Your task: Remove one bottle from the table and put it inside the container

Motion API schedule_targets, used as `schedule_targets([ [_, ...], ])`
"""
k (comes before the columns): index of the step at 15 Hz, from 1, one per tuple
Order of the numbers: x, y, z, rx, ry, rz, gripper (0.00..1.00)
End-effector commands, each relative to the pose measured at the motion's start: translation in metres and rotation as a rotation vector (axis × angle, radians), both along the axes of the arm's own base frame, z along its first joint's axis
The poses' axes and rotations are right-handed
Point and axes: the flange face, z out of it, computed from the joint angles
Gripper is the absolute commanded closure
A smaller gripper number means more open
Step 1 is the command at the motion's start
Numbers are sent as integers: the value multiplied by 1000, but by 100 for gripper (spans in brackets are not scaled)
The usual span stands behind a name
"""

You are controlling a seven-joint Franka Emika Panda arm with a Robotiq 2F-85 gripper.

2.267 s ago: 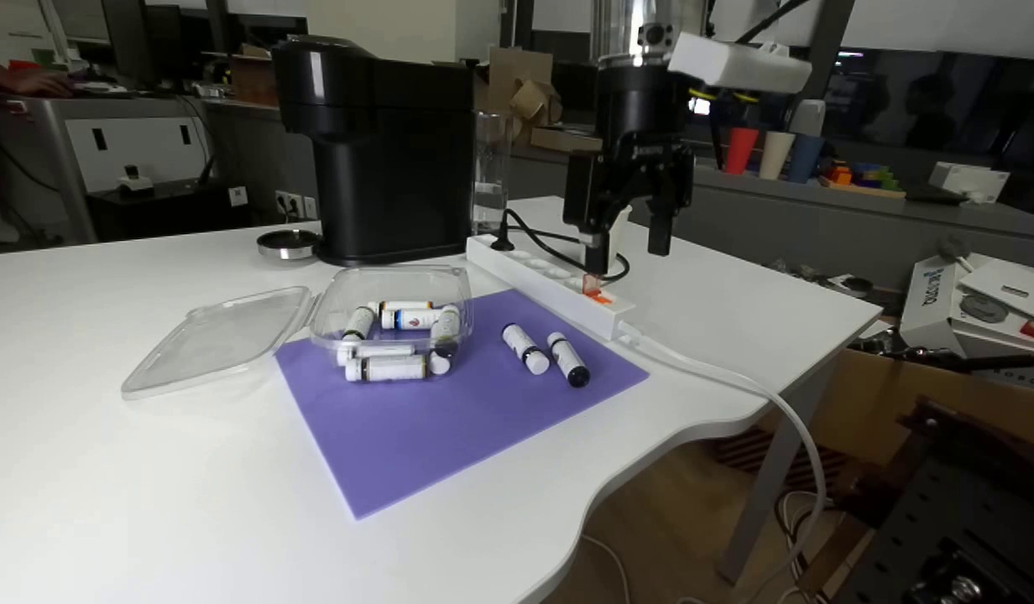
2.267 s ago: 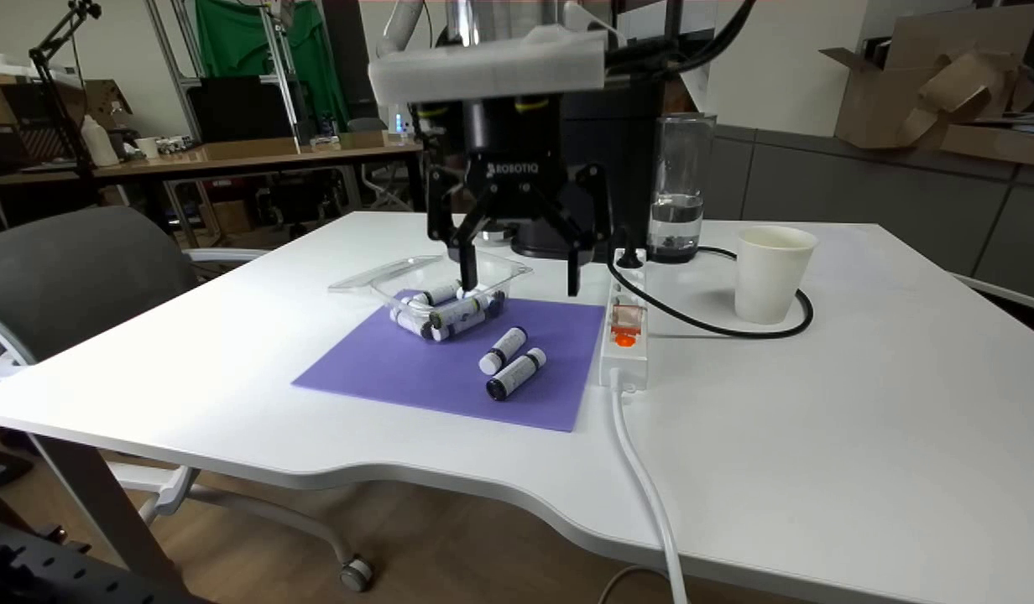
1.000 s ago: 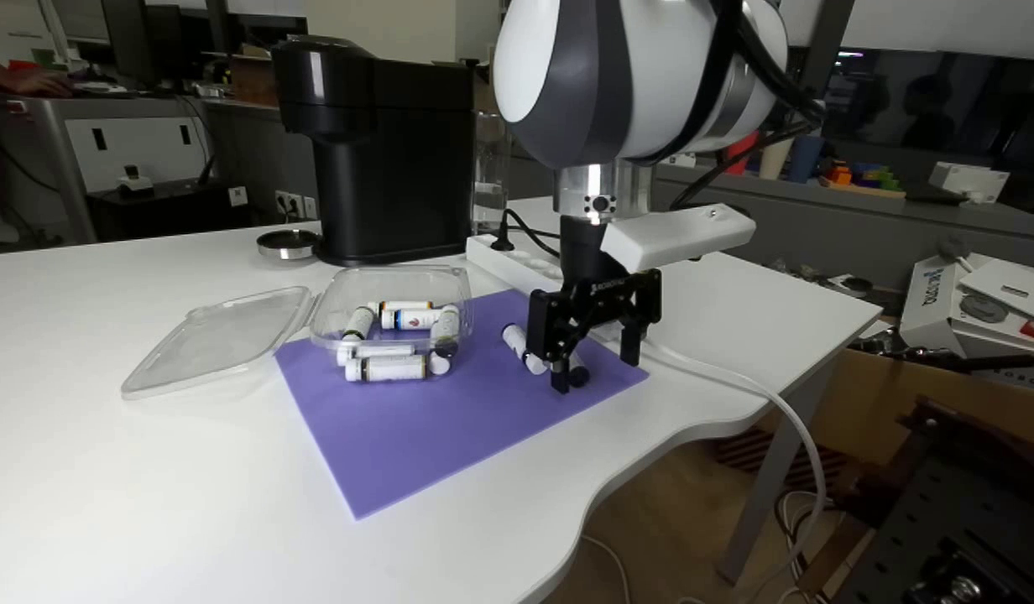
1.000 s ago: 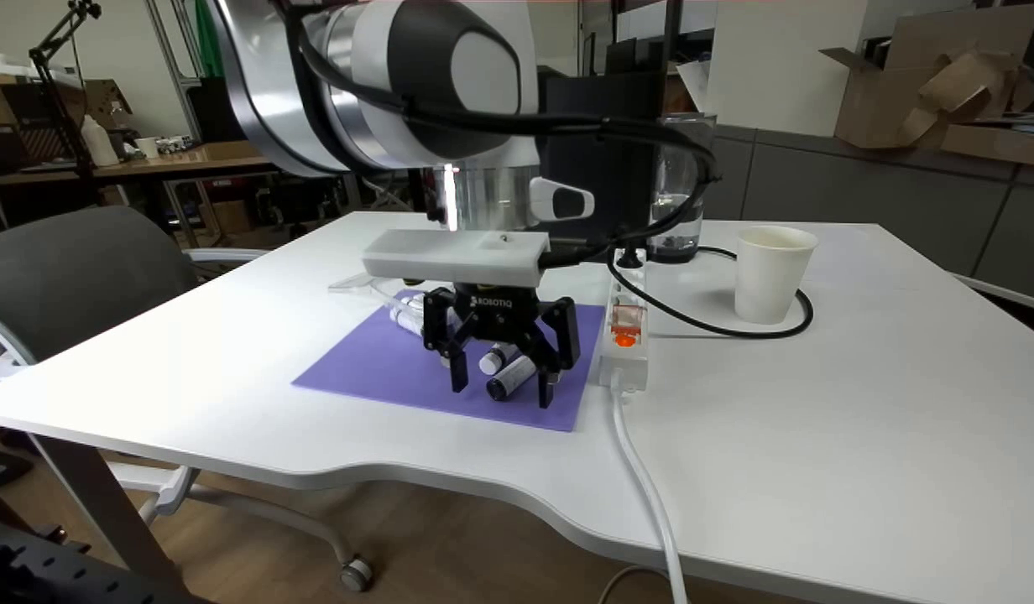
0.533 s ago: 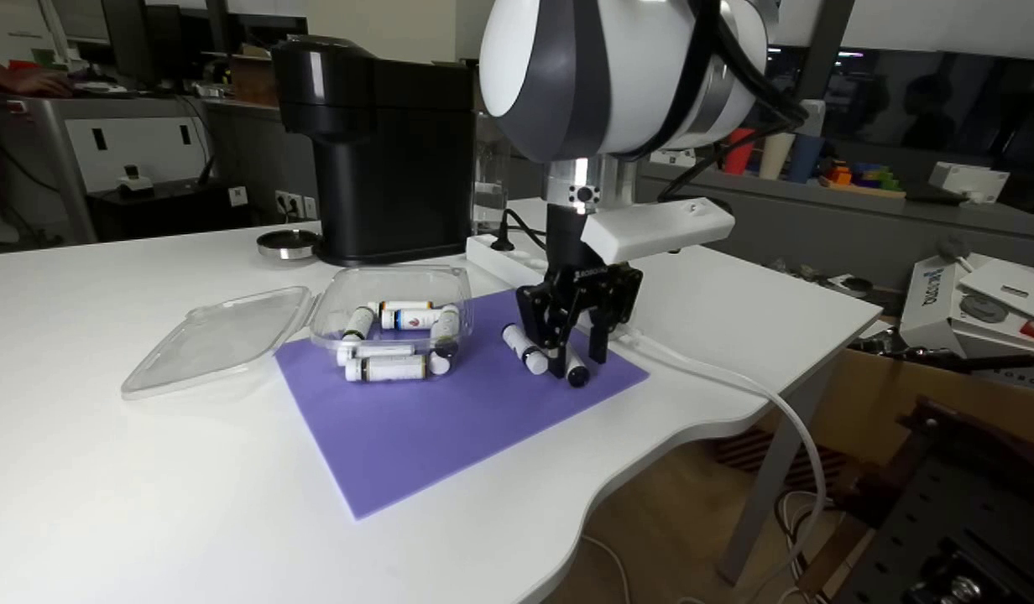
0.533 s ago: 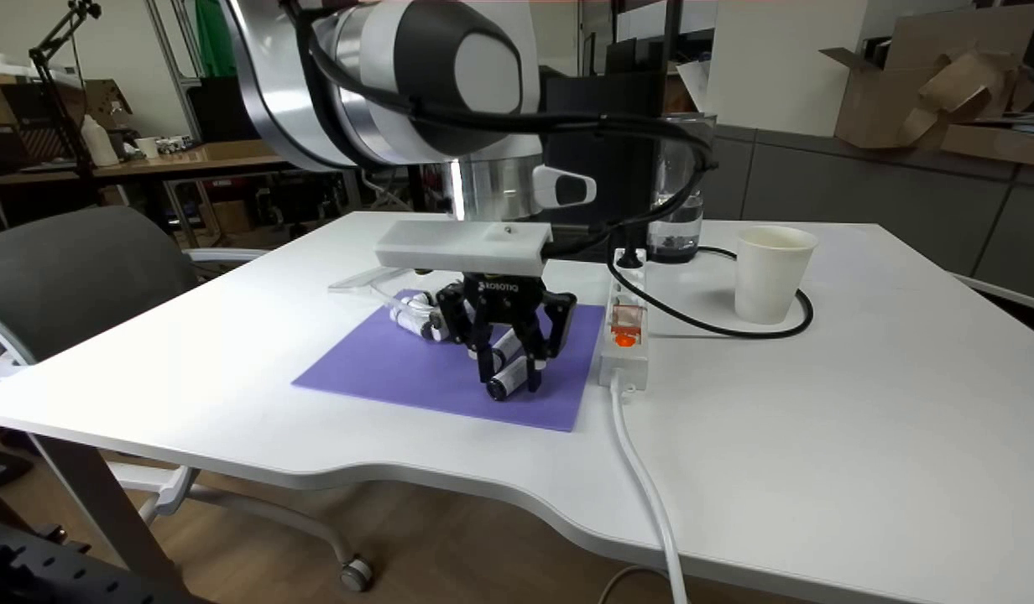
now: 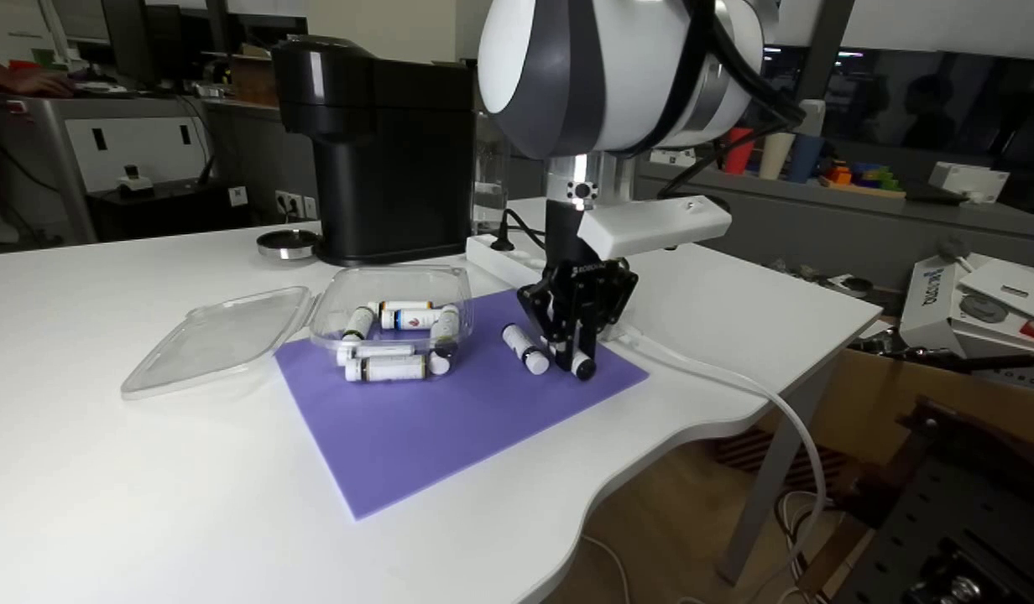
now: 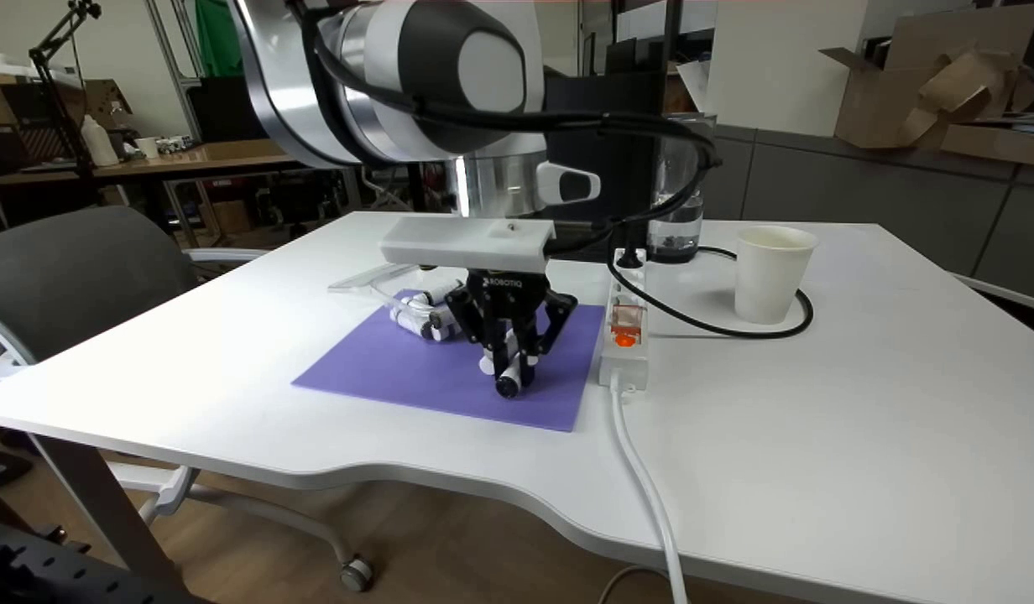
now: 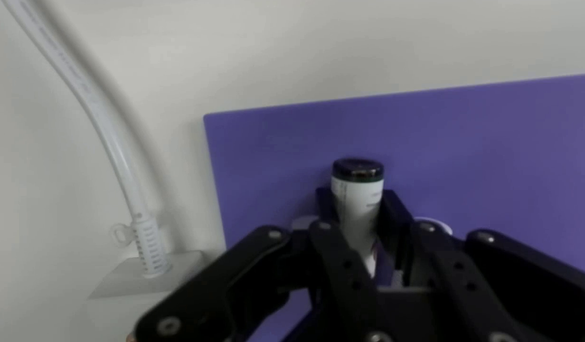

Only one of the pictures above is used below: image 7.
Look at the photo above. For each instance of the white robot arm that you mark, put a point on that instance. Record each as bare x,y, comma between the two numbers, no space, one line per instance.
607,73

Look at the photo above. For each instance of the blue cup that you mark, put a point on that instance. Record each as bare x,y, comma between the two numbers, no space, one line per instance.
803,160

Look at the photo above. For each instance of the cream cup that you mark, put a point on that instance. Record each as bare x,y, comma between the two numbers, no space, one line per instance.
778,156

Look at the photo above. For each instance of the black coffee machine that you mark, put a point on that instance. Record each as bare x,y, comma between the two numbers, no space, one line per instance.
386,146

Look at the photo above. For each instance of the black metal equipment frame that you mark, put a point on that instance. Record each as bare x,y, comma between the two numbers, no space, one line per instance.
965,513

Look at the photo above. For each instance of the grey table leg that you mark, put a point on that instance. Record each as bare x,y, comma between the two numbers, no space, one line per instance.
770,480

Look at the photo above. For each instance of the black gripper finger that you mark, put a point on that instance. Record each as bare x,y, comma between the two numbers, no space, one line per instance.
553,335
590,336

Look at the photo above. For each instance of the red cup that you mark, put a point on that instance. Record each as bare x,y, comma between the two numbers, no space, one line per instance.
739,150

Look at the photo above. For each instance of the clear plastic container lid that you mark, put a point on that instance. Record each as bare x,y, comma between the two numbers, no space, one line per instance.
217,336

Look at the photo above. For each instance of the small white bottle black cap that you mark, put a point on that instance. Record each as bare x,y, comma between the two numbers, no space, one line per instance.
578,365
444,327
390,369
527,349
410,323
361,323
378,349

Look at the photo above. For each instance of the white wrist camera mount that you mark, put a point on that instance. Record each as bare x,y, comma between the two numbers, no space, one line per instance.
652,222

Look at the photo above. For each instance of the white printed cardboard box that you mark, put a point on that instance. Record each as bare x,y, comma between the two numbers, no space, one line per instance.
982,303

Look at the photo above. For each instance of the grey cabinet machine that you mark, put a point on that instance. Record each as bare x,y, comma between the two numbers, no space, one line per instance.
101,161

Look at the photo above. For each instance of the clear plastic container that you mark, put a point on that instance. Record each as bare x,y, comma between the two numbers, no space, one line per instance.
400,283

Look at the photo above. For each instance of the white power strip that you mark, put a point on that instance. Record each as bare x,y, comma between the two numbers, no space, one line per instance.
506,258

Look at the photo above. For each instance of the purple paper mat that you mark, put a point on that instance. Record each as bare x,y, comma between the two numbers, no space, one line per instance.
453,425

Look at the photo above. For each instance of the small white box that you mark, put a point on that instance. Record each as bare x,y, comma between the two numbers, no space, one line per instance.
972,184

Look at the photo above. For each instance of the round black metal disc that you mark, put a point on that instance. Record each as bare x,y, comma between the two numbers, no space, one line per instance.
286,242

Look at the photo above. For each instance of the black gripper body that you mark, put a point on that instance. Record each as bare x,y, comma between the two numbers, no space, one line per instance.
578,291

